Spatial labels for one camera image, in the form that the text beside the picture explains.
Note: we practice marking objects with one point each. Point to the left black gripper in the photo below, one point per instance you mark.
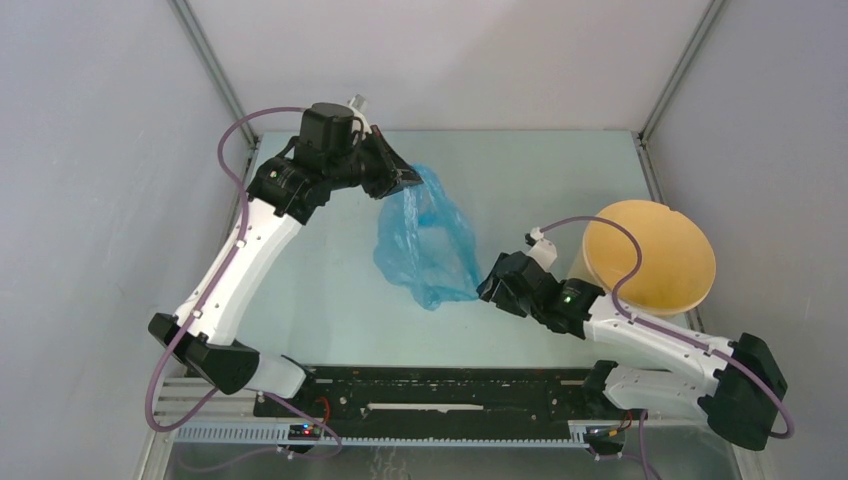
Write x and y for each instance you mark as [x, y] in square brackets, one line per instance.
[393, 168]

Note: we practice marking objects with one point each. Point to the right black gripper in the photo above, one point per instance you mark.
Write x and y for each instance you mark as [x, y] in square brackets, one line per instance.
[505, 303]

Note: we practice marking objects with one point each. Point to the blue plastic trash bag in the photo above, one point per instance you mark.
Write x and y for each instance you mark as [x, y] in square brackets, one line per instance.
[427, 245]

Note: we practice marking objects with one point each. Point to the beige plastic trash bin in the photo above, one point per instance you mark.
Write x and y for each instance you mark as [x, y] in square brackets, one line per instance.
[678, 266]

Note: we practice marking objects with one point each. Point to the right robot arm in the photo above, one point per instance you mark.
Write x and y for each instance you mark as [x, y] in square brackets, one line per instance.
[735, 386]

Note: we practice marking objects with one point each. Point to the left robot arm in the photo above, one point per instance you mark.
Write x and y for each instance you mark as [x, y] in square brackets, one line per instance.
[336, 148]

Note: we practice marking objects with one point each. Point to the small electronics board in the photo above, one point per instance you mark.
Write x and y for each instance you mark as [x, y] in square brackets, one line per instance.
[304, 433]

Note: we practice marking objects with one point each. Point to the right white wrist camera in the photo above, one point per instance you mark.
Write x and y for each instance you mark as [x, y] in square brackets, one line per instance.
[541, 250]

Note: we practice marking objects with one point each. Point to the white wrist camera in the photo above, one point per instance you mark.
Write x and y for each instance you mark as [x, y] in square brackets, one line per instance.
[358, 105]
[541, 250]

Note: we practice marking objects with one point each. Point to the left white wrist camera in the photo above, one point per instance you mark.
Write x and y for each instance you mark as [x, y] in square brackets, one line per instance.
[358, 105]

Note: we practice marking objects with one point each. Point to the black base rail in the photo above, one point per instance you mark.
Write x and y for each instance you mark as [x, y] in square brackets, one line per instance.
[368, 405]

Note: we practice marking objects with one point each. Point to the left corner frame post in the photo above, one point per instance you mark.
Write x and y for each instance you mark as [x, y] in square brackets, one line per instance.
[198, 39]

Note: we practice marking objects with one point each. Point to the corner frame post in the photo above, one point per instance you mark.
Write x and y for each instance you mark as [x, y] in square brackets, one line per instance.
[692, 48]
[198, 39]

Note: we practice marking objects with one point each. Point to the right corner frame post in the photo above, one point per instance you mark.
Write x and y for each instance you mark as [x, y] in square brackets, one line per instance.
[692, 48]

